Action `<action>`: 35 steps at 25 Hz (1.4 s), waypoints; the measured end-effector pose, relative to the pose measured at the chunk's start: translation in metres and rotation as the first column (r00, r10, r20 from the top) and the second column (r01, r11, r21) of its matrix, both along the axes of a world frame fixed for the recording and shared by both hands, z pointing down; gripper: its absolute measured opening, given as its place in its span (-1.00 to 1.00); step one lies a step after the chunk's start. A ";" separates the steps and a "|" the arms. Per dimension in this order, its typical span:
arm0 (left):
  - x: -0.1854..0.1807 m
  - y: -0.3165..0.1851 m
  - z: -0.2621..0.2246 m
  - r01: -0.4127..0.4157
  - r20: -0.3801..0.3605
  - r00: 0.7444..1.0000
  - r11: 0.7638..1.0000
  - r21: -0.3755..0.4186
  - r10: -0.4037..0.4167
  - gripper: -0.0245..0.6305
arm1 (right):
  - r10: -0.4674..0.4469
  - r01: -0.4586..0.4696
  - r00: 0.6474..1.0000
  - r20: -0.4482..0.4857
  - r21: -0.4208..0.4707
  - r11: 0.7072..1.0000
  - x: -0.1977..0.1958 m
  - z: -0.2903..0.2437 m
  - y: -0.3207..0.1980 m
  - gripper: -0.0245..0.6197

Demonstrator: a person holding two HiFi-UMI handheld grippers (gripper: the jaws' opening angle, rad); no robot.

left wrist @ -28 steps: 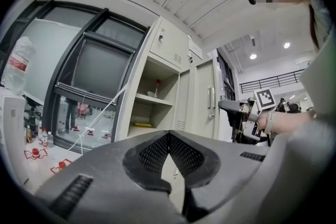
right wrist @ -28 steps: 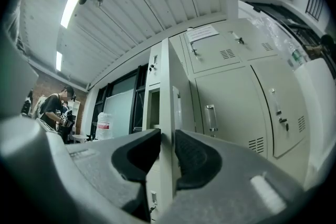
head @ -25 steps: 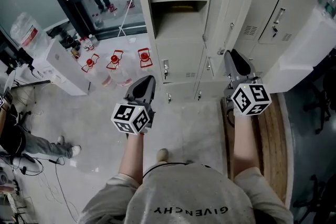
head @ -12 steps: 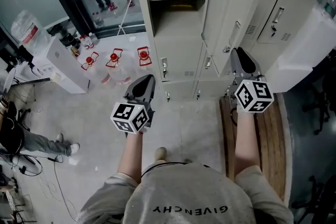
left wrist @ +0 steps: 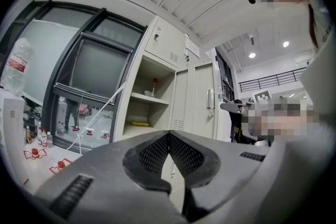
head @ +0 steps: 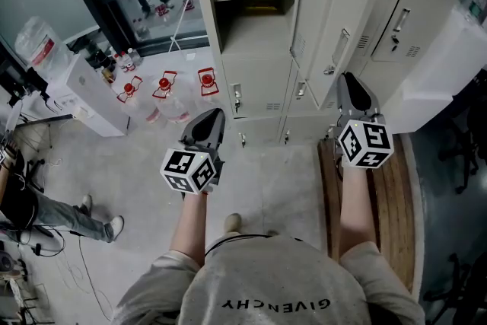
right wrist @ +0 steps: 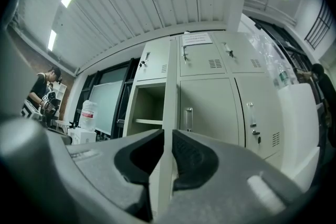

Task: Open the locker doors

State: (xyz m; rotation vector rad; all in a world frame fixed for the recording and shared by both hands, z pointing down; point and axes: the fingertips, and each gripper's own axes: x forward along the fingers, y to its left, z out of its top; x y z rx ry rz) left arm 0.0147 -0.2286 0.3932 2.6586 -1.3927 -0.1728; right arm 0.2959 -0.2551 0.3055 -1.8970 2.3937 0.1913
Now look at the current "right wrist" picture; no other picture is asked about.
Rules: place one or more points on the frosted whiteboard panel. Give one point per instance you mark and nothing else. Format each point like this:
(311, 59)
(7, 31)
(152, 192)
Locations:
(107, 107)

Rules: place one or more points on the grey metal locker cabinet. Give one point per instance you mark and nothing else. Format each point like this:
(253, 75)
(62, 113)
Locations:
(204, 102)

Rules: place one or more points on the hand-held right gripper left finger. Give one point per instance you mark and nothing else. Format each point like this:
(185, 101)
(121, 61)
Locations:
(136, 157)

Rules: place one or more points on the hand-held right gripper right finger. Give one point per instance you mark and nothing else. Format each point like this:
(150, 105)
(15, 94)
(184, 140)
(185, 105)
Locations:
(223, 178)

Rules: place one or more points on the plastic wrapped bottle pack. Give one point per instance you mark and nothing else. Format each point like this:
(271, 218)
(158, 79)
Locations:
(273, 60)

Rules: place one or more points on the white box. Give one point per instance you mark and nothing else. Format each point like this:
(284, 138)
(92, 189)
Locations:
(304, 168)

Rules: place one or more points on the white round table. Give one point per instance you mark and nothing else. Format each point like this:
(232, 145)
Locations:
(63, 122)

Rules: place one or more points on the white water dispenser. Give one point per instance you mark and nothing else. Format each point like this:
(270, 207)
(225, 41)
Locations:
(84, 137)

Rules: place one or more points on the locker door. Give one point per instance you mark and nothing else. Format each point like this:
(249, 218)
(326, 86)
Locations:
(172, 86)

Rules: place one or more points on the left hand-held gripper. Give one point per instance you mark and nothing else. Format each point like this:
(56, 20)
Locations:
(30, 111)

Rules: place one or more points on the black metal railing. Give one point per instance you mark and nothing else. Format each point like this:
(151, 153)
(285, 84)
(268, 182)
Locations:
(319, 26)

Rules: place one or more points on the white paper notice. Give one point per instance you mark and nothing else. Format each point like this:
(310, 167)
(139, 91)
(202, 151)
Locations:
(197, 38)

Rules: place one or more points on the white arched shelf unit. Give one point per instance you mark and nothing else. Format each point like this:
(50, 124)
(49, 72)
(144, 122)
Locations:
(61, 91)

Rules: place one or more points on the large clear water bottle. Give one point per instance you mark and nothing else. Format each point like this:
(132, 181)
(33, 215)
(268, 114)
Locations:
(88, 115)

